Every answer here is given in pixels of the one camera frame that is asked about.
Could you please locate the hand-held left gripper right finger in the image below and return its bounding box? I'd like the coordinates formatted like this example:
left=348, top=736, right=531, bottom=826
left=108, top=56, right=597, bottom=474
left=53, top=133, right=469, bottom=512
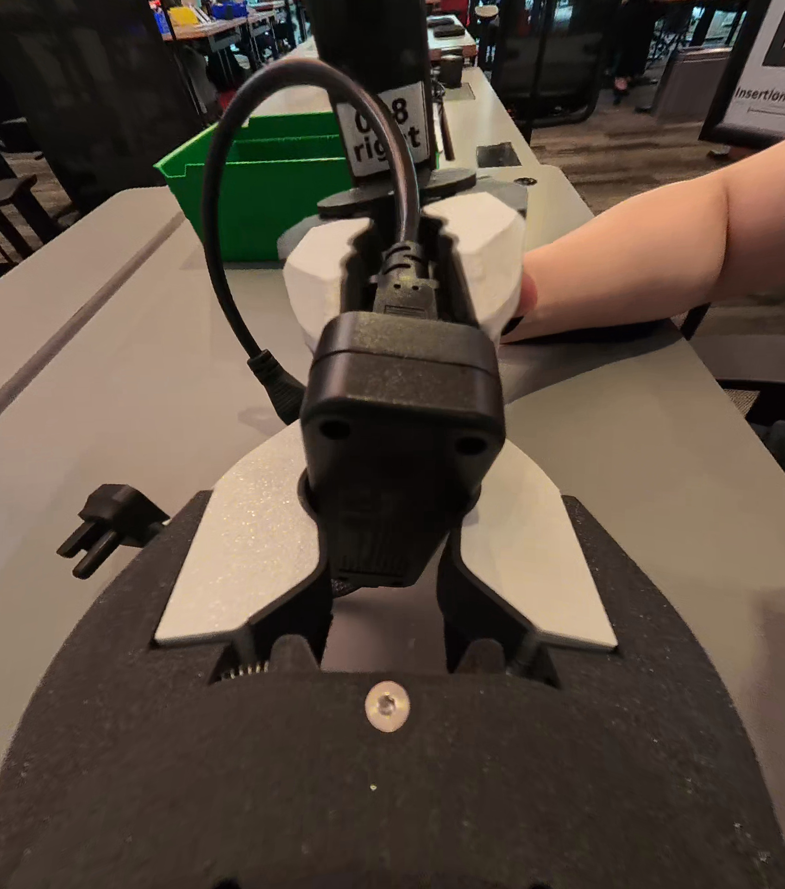
left=437, top=441, right=619, bottom=650

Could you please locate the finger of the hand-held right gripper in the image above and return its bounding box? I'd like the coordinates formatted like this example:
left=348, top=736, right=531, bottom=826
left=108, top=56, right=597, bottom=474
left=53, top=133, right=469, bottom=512
left=427, top=191, right=527, bottom=343
left=283, top=215, right=376, bottom=353

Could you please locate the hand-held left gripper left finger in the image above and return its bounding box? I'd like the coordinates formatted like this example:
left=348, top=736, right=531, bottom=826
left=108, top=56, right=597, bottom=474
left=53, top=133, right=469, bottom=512
left=155, top=420, right=334, bottom=647

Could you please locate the black power cable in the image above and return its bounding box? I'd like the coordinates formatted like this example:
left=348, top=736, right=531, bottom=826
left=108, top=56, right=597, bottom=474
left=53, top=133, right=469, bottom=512
left=201, top=57, right=435, bottom=425

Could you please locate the person's right forearm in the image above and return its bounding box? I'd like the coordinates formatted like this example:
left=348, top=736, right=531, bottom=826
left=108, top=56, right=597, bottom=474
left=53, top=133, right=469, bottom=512
left=559, top=125, right=785, bottom=331

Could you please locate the loose black plug adapter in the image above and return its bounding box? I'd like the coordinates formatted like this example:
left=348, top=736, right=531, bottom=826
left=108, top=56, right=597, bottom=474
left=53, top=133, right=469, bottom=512
left=57, top=483, right=172, bottom=582

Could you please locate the person's right hand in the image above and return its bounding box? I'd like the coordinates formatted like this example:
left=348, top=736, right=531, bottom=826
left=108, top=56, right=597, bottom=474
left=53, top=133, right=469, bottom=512
left=502, top=232, right=577, bottom=343

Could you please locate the green plastic bin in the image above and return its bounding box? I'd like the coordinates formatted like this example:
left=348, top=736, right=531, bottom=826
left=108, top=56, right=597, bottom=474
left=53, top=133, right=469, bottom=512
left=154, top=111, right=367, bottom=263

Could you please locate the cluttered wooden desk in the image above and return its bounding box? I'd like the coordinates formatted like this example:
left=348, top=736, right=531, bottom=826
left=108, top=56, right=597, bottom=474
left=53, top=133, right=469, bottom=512
left=149, top=0, right=310, bottom=91

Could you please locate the black mesh chair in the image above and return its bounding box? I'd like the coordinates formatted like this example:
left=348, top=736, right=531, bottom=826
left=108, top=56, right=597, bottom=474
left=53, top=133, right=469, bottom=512
left=490, top=0, right=605, bottom=129

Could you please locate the grey waste bin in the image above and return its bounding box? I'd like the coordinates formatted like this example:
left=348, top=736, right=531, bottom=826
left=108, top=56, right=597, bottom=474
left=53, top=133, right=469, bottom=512
left=655, top=45, right=734, bottom=127

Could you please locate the dark partition panel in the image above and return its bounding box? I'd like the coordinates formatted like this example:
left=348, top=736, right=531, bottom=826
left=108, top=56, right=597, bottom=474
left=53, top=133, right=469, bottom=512
left=0, top=0, right=223, bottom=213

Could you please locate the black office chair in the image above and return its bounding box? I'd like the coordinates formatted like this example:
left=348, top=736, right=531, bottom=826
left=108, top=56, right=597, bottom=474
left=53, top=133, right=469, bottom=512
left=680, top=302, right=785, bottom=428

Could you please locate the black slatted chair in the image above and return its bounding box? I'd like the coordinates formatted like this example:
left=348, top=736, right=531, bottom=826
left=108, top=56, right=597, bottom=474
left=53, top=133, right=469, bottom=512
left=0, top=69, right=82, bottom=266

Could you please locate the black framed sign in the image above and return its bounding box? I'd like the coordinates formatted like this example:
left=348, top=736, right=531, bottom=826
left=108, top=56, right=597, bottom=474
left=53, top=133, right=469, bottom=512
left=700, top=0, right=785, bottom=148

